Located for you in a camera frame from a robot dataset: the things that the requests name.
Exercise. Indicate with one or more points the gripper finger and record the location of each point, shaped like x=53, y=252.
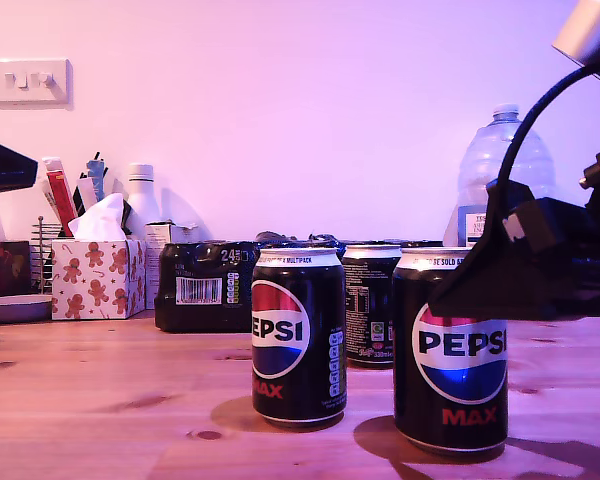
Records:
x=5, y=167
x=505, y=285

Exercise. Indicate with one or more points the black Pepsi Max can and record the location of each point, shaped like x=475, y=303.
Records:
x=450, y=380
x=372, y=305
x=300, y=345

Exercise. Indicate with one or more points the black Pepsi Max multipack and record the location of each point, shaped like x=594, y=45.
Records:
x=200, y=315

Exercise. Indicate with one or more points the white slim packet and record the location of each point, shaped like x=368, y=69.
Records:
x=47, y=192

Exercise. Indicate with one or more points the red and white tube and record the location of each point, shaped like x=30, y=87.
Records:
x=60, y=192

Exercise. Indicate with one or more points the black and white striped tube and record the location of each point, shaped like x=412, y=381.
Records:
x=85, y=192

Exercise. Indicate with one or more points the blue and white tube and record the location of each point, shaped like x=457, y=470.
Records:
x=96, y=172

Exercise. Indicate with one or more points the dark box with red print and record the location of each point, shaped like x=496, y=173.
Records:
x=7, y=270

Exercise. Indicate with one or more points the white tissue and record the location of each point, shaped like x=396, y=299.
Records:
x=97, y=217

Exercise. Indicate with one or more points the large clear water bottle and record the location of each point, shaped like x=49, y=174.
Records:
x=480, y=165

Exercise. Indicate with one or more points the white insulated bottle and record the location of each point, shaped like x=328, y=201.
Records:
x=141, y=195

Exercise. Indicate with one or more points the grey plate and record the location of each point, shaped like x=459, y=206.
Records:
x=15, y=307

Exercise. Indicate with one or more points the gingerbread print tissue box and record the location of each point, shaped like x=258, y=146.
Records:
x=95, y=280

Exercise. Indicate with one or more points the small white carton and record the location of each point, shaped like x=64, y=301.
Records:
x=156, y=250

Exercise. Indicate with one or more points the white wall light switch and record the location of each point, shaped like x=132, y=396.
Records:
x=32, y=82

